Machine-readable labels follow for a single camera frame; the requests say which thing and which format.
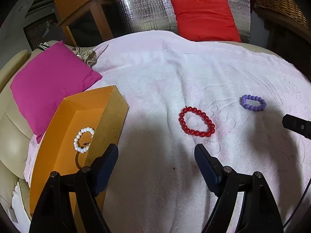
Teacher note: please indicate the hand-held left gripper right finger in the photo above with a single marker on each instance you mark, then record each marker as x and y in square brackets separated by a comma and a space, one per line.
[206, 172]

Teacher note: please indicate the pink cushion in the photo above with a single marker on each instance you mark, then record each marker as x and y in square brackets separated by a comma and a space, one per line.
[53, 82]

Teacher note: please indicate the wicker basket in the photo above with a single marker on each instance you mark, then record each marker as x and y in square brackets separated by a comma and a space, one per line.
[279, 0]

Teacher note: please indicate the patterned cloth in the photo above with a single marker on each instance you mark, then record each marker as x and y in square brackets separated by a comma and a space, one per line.
[87, 55]

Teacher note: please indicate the silver foil mat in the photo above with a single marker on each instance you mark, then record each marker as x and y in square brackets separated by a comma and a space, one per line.
[145, 9]

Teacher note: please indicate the red cushion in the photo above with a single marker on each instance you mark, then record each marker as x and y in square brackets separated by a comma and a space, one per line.
[204, 19]

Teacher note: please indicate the beige sofa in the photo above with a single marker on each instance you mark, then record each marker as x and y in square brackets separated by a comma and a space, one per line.
[12, 126]

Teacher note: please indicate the orange box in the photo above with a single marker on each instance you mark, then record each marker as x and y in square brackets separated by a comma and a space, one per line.
[65, 131]

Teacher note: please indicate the white blanket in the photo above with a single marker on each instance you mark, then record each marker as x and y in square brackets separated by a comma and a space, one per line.
[158, 82]

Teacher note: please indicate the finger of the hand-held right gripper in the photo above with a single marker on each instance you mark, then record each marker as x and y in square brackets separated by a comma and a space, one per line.
[297, 125]

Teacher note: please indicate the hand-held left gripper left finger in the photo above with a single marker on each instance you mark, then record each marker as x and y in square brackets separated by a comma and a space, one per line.
[107, 170]

